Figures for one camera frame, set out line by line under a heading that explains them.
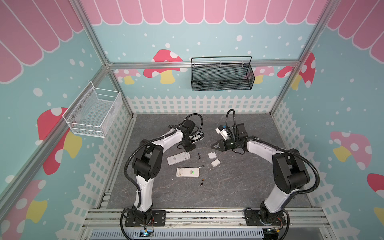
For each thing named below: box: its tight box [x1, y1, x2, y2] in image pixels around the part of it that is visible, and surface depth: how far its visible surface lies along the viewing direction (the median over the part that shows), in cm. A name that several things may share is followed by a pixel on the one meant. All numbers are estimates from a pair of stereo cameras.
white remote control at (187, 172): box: [176, 167, 200, 178], surface depth 91 cm
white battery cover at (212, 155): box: [208, 152, 217, 159], surface depth 99 cm
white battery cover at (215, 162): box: [210, 158, 221, 168], surface depth 96 cm
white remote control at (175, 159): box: [166, 151, 191, 166], surface depth 96 cm
